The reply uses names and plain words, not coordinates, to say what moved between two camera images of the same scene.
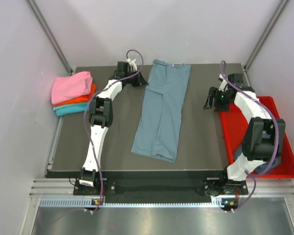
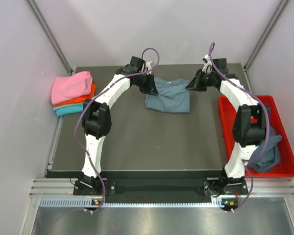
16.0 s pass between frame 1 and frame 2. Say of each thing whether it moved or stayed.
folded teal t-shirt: stayed
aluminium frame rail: stayed
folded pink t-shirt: stayed
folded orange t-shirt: stayed
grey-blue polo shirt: moved
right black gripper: moved
